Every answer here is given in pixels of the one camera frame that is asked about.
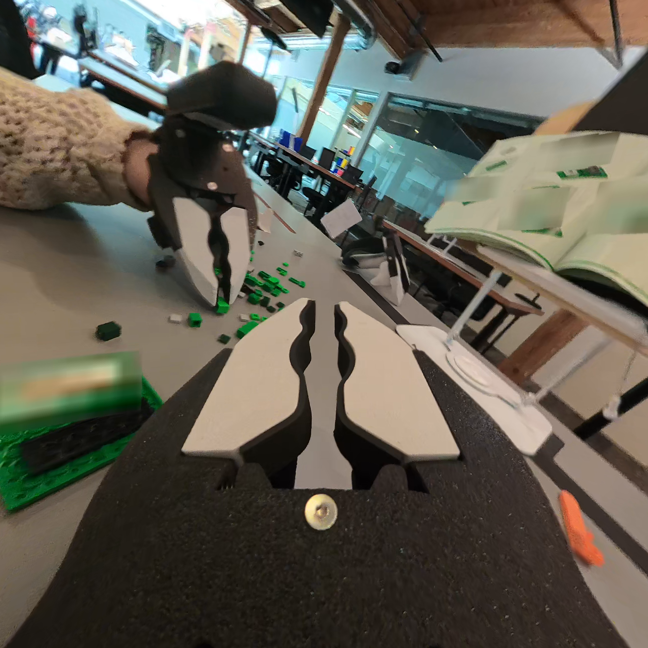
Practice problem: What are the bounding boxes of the person's left hand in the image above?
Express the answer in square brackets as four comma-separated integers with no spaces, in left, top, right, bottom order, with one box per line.
[124,134,154,211]

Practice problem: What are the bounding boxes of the black white bag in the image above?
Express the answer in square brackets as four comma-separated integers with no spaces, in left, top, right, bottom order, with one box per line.
[342,230,412,304]

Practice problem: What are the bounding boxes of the orange brick separator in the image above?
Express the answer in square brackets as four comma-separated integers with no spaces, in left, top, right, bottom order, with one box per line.
[558,490,604,567]

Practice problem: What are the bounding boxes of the black office chair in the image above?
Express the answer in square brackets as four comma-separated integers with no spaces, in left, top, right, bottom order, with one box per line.
[303,174,337,218]

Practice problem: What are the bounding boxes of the white paper card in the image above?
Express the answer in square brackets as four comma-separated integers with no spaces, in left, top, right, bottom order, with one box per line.
[321,199,362,238]

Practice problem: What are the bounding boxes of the open instruction booklet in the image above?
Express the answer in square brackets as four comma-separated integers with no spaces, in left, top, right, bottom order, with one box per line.
[424,131,648,307]

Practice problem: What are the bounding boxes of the pile of lego pieces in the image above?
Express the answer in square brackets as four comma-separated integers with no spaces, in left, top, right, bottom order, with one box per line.
[167,261,307,345]

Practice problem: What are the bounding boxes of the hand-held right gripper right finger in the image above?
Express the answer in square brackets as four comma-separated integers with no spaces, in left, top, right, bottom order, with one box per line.
[333,301,462,491]

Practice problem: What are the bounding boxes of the long wooden desk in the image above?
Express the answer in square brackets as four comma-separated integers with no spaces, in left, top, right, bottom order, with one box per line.
[248,132,365,203]

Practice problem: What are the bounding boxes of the black stand leg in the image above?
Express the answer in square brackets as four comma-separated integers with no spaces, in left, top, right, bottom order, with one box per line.
[574,379,648,441]

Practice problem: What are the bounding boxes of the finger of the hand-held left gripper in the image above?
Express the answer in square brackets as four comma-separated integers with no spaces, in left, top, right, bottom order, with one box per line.
[217,206,253,305]
[172,196,226,308]

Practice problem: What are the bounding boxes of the green lego baseplate black bricks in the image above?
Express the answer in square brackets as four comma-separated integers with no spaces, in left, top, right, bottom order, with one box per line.
[0,375,164,512]

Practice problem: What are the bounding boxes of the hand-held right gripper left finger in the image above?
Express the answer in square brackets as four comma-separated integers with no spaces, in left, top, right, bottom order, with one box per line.
[181,298,316,489]

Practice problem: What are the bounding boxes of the wooden bench table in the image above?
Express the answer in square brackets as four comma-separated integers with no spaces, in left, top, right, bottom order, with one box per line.
[382,218,545,355]

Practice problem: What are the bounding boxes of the white clear booklet stand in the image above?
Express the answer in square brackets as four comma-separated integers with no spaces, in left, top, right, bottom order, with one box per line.
[396,243,648,456]

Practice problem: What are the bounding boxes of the wooden post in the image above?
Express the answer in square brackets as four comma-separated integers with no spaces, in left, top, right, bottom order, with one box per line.
[299,12,352,137]

